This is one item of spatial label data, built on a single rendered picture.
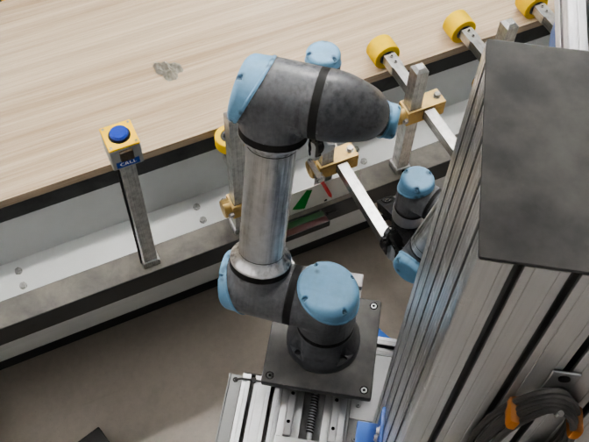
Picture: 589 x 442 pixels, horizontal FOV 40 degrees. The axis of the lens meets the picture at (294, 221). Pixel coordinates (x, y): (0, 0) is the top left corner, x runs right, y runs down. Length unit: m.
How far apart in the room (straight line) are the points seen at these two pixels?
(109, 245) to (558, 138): 1.75
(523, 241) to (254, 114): 0.68
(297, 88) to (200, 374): 1.70
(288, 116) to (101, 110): 1.08
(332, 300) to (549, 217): 0.84
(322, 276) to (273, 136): 0.34
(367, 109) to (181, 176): 1.12
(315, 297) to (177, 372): 1.39
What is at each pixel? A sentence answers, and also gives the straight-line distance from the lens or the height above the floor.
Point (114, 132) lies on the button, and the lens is 1.78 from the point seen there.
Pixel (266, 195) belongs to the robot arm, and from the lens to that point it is 1.37.
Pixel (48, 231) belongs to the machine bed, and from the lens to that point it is 2.32.
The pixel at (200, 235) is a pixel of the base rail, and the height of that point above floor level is 0.70.
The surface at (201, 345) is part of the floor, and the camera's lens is 2.85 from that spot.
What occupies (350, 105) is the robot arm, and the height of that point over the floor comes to 1.65.
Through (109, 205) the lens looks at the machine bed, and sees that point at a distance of 2.30.
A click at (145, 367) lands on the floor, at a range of 2.84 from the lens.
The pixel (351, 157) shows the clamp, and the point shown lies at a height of 0.87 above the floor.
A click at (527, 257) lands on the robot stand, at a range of 0.67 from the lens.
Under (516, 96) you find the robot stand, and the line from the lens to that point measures 0.77.
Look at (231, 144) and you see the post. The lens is 1.92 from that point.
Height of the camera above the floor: 2.58
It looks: 57 degrees down
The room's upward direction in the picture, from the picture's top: 2 degrees clockwise
